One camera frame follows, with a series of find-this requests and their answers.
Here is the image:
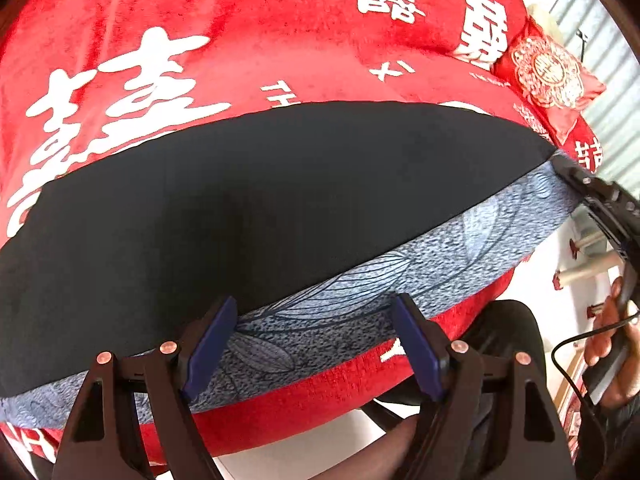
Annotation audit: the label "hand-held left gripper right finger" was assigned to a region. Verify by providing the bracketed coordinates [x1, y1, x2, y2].
[391, 292, 576, 480]

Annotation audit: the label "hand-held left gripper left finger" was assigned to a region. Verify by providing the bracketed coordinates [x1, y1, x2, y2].
[51, 296, 238, 480]

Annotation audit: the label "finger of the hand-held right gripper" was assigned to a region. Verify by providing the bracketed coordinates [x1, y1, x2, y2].
[549, 153, 640, 226]
[580, 199, 633, 263]

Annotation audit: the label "black pants with patterned lining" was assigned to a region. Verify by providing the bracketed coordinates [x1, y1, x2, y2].
[0, 101, 583, 423]

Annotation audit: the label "person's right forearm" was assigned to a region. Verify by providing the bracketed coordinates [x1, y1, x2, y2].
[575, 395, 640, 480]

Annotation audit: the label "person's right hand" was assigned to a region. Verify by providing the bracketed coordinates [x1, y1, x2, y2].
[584, 277, 640, 411]

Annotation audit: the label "white tube rack red caps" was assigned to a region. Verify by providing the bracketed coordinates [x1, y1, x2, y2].
[552, 230, 626, 318]

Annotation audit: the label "red embroidered pillow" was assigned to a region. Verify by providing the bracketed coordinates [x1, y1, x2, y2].
[490, 15, 607, 146]

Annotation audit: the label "cream white soft cushion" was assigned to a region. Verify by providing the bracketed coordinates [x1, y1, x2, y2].
[525, 2, 563, 43]

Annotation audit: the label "red printed blanket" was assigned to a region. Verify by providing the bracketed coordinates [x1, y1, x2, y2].
[0, 0, 606, 466]

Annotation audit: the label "black cable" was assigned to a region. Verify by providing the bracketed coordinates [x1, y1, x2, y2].
[551, 312, 640, 466]

